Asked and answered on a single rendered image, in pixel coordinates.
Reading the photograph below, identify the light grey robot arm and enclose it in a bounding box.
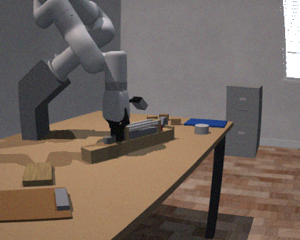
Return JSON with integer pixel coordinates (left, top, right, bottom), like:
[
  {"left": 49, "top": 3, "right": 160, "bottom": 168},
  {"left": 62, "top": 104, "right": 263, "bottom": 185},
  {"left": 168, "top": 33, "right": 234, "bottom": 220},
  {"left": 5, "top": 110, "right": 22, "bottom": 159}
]
[{"left": 33, "top": 0, "right": 127, "bottom": 91}]

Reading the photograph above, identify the grey cylinder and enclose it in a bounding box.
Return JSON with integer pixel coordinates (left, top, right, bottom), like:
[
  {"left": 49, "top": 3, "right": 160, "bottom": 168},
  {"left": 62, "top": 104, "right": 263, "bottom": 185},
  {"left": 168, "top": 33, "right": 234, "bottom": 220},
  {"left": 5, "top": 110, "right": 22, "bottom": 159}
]
[{"left": 194, "top": 124, "right": 209, "bottom": 135}]

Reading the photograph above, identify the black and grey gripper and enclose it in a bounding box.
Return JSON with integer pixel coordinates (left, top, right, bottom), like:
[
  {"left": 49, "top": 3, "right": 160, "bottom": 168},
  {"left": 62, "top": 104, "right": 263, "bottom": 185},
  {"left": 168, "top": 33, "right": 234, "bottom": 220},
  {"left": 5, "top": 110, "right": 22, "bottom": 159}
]
[{"left": 103, "top": 89, "right": 130, "bottom": 142}]

